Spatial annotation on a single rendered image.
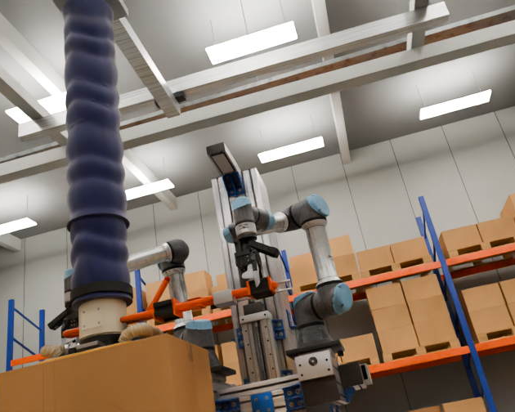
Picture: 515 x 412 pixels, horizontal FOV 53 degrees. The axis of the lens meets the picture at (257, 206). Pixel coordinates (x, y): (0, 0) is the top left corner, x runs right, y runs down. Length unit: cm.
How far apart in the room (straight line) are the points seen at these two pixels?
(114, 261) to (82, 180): 36
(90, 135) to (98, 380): 99
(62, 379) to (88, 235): 53
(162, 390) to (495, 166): 1027
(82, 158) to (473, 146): 1006
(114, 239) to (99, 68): 81
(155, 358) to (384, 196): 959
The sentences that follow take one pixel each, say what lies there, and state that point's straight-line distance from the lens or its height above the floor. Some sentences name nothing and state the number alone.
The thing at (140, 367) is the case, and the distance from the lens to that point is 171.
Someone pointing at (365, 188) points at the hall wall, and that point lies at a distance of 1110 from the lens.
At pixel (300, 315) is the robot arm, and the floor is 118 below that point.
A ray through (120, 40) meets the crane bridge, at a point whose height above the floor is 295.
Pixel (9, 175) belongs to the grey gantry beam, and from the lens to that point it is 481.
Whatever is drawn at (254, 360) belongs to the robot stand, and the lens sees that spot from 236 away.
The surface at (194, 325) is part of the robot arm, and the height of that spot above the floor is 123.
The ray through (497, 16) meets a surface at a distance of 672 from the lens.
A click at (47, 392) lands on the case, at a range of 186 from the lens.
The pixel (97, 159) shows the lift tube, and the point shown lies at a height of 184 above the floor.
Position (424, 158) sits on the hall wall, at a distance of 1140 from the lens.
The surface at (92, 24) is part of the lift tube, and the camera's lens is 262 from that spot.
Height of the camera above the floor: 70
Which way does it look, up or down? 25 degrees up
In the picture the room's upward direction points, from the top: 11 degrees counter-clockwise
